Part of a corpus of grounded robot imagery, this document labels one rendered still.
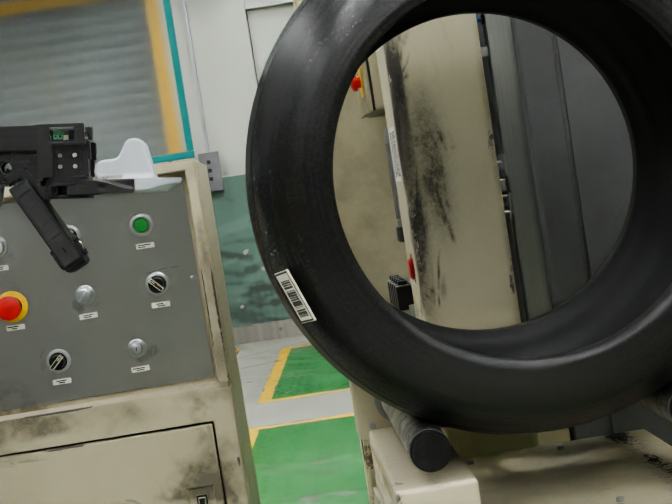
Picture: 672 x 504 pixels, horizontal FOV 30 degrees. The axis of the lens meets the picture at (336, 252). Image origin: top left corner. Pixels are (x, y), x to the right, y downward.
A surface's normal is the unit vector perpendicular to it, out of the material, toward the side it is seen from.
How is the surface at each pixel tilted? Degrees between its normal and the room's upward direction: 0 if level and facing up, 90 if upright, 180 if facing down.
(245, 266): 90
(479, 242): 90
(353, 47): 83
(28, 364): 90
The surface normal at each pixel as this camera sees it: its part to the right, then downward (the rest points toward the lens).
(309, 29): -0.59, -0.36
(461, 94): 0.05, 0.04
